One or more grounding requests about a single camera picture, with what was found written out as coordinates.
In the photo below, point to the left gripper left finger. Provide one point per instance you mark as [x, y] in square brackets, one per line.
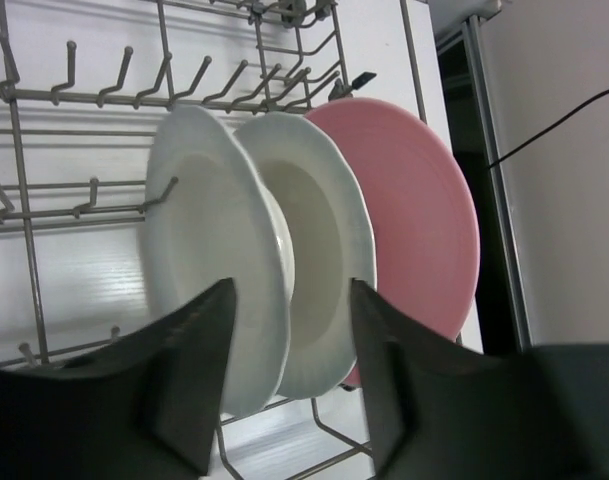
[109, 395]

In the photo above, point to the pink plastic plate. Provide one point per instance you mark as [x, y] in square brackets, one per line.
[424, 221]

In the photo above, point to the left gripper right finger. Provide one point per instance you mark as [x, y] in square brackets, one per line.
[438, 410]

